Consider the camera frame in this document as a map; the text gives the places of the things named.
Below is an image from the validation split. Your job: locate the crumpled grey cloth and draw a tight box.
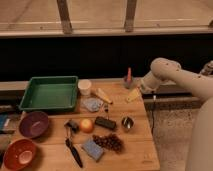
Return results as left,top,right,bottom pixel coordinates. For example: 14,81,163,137
82,98,103,112

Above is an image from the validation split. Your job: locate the blue sponge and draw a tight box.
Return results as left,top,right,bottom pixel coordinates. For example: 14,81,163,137
82,139,104,162

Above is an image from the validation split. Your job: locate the green plastic tray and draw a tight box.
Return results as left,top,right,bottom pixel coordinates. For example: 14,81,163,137
19,76,78,111

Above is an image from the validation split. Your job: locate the red bowl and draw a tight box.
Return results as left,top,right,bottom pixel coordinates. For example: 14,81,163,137
3,139,37,171

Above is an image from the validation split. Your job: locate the wooden-handled brush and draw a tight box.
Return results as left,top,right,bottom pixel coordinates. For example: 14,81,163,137
92,88,113,104

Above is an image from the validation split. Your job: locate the white paper cup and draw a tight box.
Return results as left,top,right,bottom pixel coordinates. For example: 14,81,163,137
78,79,92,96

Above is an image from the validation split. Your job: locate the small metal cup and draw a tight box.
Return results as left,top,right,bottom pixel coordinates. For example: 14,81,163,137
121,116,134,131

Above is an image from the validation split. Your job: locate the small dark toy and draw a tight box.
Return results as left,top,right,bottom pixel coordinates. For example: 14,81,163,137
65,119,79,133

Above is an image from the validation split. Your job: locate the black eraser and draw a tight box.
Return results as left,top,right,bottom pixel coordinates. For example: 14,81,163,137
95,116,116,130

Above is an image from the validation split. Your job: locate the blue box at edge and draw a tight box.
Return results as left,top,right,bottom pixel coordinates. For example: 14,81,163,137
0,115,10,131

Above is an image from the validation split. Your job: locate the bunch of dark grapes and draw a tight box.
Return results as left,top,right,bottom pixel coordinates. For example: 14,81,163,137
92,134,124,153

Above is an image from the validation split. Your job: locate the small metal fork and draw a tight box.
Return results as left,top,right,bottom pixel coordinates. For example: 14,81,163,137
104,104,109,119

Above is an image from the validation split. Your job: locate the purple bowl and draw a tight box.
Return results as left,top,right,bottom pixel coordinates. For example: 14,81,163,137
19,111,49,139

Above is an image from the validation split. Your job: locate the black knife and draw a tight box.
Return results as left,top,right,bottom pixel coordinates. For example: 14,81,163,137
65,138,83,168

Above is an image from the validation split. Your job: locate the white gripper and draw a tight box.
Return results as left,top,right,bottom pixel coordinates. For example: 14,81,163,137
126,73,160,103

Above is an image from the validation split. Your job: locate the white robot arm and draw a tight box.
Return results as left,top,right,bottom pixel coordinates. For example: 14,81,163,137
126,58,213,171

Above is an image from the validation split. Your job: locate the orange fruit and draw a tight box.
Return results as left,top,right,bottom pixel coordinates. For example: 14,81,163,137
80,119,94,133

